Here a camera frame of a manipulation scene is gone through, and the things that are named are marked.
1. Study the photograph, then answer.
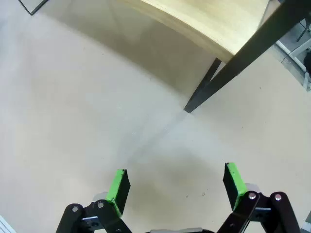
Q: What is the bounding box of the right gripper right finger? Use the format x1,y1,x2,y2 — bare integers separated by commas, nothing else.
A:
217,162,302,233

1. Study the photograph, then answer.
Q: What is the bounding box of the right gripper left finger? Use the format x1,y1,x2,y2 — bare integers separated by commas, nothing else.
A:
55,168,133,233

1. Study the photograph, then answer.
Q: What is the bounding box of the white table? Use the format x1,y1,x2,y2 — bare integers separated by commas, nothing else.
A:
276,40,311,92

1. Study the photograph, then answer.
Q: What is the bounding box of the two-tier wooden black-frame shelf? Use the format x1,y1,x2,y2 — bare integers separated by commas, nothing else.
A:
116,0,311,114

